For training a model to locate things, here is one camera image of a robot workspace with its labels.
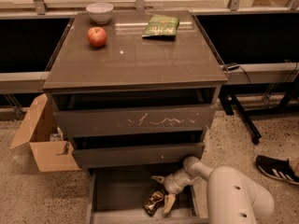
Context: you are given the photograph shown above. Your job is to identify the grey top drawer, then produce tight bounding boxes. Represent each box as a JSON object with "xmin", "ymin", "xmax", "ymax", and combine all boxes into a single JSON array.
[{"xmin": 53, "ymin": 104, "xmax": 216, "ymax": 137}]

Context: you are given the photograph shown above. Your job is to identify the grey drawer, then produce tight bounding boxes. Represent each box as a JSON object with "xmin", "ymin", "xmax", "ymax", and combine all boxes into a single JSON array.
[
  {"xmin": 72, "ymin": 131, "xmax": 205, "ymax": 169},
  {"xmin": 85, "ymin": 163, "xmax": 208, "ymax": 224},
  {"xmin": 53, "ymin": 104, "xmax": 216, "ymax": 137}
]

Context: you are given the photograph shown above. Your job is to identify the green chip bag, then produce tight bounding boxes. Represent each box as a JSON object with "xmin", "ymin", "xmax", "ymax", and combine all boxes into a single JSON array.
[{"xmin": 142, "ymin": 15, "xmax": 179, "ymax": 37}]

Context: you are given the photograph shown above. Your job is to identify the small can in box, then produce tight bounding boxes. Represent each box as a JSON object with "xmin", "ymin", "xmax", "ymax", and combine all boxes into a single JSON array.
[{"xmin": 50, "ymin": 133, "xmax": 63, "ymax": 142}]

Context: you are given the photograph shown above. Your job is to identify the black white sneaker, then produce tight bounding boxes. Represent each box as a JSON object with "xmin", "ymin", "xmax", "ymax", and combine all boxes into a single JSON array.
[{"xmin": 256, "ymin": 156, "xmax": 299, "ymax": 185}]

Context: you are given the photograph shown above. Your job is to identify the small black device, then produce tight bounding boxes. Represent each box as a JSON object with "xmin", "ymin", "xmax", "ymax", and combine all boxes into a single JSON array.
[{"xmin": 224, "ymin": 63, "xmax": 239, "ymax": 72}]

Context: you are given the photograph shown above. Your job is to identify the dark grey drawer cabinet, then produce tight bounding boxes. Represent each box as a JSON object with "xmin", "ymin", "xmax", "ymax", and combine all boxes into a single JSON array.
[{"xmin": 42, "ymin": 9, "xmax": 228, "ymax": 175}]

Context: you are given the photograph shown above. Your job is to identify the grey middle drawer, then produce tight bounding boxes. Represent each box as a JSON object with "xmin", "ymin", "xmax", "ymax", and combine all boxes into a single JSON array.
[{"xmin": 72, "ymin": 131, "xmax": 205, "ymax": 169}]

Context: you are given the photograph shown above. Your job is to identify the grey bottom drawer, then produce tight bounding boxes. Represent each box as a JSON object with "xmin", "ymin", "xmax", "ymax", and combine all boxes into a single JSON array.
[{"xmin": 85, "ymin": 163, "xmax": 208, "ymax": 224}]

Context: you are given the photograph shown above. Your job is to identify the black table leg frame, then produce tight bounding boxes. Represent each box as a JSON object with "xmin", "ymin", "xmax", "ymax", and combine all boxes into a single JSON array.
[{"xmin": 219, "ymin": 77, "xmax": 299, "ymax": 145}]

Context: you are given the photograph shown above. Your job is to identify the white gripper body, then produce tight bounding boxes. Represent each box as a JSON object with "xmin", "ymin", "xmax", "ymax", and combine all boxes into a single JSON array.
[{"xmin": 164, "ymin": 168, "xmax": 199, "ymax": 195}]

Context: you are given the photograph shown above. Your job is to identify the red apple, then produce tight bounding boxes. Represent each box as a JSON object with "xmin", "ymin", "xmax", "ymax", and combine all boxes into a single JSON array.
[{"xmin": 87, "ymin": 27, "xmax": 107, "ymax": 48}]

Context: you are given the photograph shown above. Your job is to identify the white ceramic bowl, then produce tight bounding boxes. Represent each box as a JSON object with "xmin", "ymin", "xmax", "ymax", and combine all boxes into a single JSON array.
[{"xmin": 86, "ymin": 3, "xmax": 114, "ymax": 24}]

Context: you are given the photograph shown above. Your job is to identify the crushed orange can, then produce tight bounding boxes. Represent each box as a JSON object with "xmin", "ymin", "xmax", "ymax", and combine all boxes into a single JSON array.
[{"xmin": 143, "ymin": 189, "xmax": 165, "ymax": 217}]

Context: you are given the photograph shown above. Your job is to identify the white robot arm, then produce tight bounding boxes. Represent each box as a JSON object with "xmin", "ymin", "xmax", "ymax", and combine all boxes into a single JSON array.
[{"xmin": 152, "ymin": 156, "xmax": 275, "ymax": 224}]

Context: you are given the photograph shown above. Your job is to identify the brown cardboard box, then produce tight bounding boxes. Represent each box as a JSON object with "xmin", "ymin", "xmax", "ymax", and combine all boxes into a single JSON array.
[{"xmin": 10, "ymin": 94, "xmax": 79, "ymax": 172}]

